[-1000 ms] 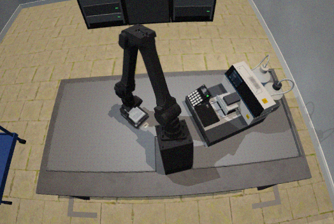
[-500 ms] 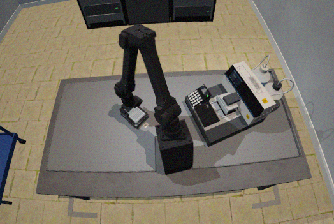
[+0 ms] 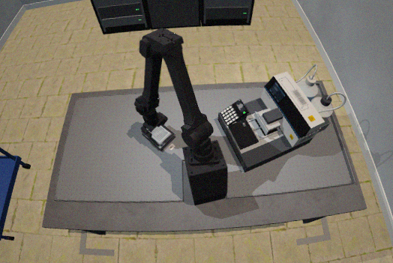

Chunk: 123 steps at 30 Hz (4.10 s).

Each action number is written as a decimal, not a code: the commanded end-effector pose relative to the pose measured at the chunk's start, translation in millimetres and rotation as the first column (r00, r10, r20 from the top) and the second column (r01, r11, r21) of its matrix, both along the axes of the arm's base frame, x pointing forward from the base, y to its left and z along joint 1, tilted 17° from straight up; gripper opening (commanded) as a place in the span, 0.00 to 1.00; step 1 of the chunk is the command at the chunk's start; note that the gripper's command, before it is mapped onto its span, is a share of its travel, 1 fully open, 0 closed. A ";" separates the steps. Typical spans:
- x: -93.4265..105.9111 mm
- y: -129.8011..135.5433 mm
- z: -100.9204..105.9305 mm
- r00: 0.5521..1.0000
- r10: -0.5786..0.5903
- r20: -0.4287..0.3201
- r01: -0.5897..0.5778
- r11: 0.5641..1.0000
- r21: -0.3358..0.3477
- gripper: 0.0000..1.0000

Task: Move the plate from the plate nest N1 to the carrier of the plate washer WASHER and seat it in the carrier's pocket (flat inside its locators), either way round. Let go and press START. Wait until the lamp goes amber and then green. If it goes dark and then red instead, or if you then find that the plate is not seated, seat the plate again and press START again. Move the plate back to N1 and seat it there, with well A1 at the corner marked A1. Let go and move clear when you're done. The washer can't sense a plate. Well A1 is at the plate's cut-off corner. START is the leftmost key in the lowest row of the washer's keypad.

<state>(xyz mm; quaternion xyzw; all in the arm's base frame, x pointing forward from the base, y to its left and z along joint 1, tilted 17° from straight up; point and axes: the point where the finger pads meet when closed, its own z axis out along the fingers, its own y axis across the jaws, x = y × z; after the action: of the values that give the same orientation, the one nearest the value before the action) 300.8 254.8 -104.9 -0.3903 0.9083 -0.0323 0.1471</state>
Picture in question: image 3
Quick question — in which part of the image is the clear plastic bottle with black cap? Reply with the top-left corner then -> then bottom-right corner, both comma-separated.
311,95 -> 333,122

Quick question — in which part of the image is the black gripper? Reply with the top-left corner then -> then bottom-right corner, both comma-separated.
141,112 -> 168,136

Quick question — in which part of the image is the white multiwell plate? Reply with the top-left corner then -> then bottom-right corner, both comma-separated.
146,126 -> 171,144

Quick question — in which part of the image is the clear bottle with grey cap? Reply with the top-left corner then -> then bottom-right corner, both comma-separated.
297,76 -> 318,101

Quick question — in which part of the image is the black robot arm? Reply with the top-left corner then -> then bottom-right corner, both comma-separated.
134,28 -> 219,166

